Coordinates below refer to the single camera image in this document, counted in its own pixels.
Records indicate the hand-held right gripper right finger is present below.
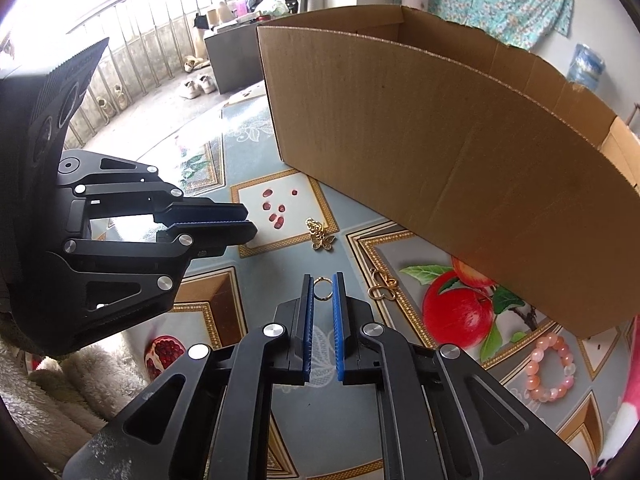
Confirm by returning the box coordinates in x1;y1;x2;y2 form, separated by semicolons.
332;272;591;480

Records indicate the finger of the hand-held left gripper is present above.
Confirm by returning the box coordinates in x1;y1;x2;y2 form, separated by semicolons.
59;150;249;226
10;221;258;355

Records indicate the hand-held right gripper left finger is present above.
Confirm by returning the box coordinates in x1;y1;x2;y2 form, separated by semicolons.
62;272;316;480

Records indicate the brown cardboard box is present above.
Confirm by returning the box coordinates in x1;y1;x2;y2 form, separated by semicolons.
256;4;640;338

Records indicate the gold looped clasp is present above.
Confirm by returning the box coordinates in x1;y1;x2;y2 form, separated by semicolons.
367;267;398;302

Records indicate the gold butterfly pendant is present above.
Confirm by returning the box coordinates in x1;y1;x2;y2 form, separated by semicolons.
305;217;337;252

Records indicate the grey cabinet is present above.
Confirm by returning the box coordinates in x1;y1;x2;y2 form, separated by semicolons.
204;22;268;93

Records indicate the white fleece blanket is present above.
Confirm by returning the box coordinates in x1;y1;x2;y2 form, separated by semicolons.
0;330;151;456

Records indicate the pink floral blanket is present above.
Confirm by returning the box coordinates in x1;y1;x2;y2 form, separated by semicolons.
590;390;638;476

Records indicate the clear blue plastic bottle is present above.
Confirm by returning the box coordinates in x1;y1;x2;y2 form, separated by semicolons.
567;42;606;93

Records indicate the pink orange bead bracelet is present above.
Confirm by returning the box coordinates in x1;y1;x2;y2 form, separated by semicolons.
525;331;576;403

